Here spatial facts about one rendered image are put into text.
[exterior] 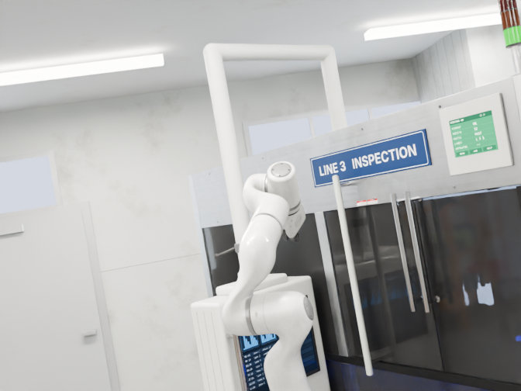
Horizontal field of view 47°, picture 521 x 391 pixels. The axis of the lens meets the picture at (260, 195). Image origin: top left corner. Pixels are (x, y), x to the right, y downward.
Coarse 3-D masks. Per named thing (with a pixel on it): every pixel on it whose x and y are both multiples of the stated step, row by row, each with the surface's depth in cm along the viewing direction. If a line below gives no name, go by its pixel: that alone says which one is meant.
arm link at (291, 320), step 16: (256, 304) 145; (272, 304) 143; (288, 304) 142; (304, 304) 143; (256, 320) 144; (272, 320) 142; (288, 320) 141; (304, 320) 141; (288, 336) 143; (304, 336) 143; (272, 352) 149; (288, 352) 144; (272, 368) 147; (288, 368) 146; (272, 384) 149; (288, 384) 147; (304, 384) 150
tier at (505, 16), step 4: (504, 12) 173; (508, 12) 172; (512, 12) 172; (516, 12) 172; (500, 16) 175; (504, 16) 173; (508, 16) 172; (512, 16) 172; (516, 16) 172; (504, 20) 173; (508, 20) 172; (512, 20) 172; (516, 20) 172; (504, 24) 173; (508, 24) 172; (512, 24) 172; (516, 24) 172; (504, 28) 173
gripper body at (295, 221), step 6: (300, 210) 188; (288, 216) 183; (294, 216) 185; (300, 216) 190; (288, 222) 184; (294, 222) 186; (300, 222) 191; (288, 228) 186; (294, 228) 188; (288, 234) 188; (294, 234) 189
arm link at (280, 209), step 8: (256, 176) 178; (264, 176) 178; (248, 184) 173; (256, 184) 176; (264, 184) 177; (248, 192) 170; (256, 192) 168; (264, 192) 166; (248, 200) 170; (256, 200) 167; (264, 200) 162; (272, 200) 161; (280, 200) 163; (248, 208) 172; (256, 208) 167; (264, 208) 157; (272, 208) 158; (280, 208) 159; (288, 208) 165; (272, 216) 154; (280, 216) 157; (280, 224) 154
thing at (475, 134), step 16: (496, 96) 168; (448, 112) 182; (464, 112) 178; (480, 112) 173; (496, 112) 169; (448, 128) 183; (464, 128) 178; (480, 128) 174; (496, 128) 170; (448, 144) 184; (464, 144) 179; (480, 144) 175; (496, 144) 170; (448, 160) 185; (464, 160) 180; (480, 160) 176; (496, 160) 171; (512, 160) 168
